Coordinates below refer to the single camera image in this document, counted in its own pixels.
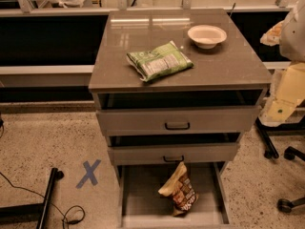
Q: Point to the brown chip bag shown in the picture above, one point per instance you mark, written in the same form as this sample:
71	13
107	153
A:
180	190

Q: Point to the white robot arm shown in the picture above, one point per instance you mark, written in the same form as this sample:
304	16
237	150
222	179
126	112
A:
288	86

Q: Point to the green chip bag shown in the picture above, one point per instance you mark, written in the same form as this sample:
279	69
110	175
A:
161	61

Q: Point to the top grey drawer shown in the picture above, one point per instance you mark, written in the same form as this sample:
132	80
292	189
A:
171	121

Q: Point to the grey drawer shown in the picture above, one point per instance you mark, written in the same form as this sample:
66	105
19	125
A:
160	154
171	121
143	208

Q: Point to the middle grey drawer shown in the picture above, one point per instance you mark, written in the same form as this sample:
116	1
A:
160	154

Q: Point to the bottom grey drawer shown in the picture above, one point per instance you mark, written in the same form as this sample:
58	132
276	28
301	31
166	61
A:
143	208

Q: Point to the blue tape cross mark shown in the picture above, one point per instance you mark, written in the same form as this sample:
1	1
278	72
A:
89	174

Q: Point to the white paper bowl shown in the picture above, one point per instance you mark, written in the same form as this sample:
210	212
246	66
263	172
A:
206	36

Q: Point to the black stand leg right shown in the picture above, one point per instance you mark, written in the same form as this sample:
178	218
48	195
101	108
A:
270	151

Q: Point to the black stand leg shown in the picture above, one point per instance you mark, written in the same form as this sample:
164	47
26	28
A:
270	151
37	212

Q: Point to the black caster leg upper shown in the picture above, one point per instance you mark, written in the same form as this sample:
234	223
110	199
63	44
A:
291	153

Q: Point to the black caster leg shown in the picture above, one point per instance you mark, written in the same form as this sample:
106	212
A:
286	206
291	153

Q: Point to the black stand leg left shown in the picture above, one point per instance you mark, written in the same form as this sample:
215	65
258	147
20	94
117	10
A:
37	212

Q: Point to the black caster leg lower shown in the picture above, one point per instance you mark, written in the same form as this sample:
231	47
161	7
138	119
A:
286	206

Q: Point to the metal railing frame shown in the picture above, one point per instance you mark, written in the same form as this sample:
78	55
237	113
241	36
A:
152	4

